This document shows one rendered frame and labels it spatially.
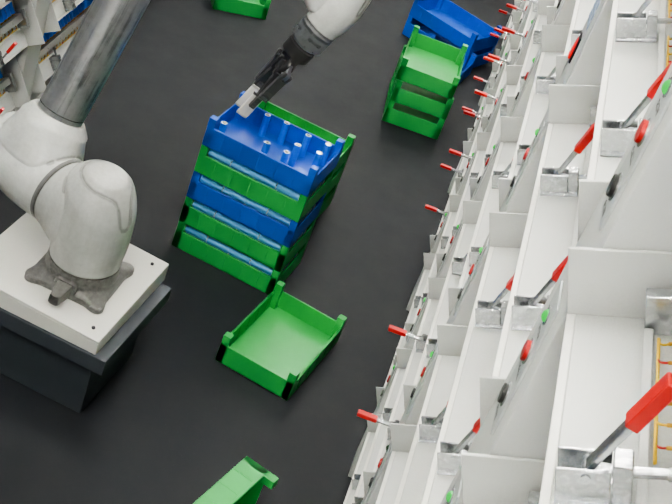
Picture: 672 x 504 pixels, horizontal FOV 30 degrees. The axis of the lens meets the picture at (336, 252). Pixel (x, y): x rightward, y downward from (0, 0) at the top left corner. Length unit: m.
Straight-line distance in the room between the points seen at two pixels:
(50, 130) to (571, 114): 1.37
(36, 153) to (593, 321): 1.93
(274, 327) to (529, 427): 2.28
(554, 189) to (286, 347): 1.81
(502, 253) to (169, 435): 1.33
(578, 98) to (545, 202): 0.21
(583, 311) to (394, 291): 2.63
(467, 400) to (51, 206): 1.42
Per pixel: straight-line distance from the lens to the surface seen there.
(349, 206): 3.73
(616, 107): 1.15
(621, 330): 0.83
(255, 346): 3.08
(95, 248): 2.59
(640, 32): 1.30
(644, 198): 0.80
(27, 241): 2.79
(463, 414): 1.34
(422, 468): 1.54
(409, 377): 2.30
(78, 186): 2.55
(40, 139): 2.64
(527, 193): 1.59
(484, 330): 1.47
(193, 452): 2.77
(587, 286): 0.83
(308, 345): 3.14
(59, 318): 2.63
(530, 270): 1.24
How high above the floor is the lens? 1.91
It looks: 33 degrees down
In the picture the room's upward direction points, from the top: 21 degrees clockwise
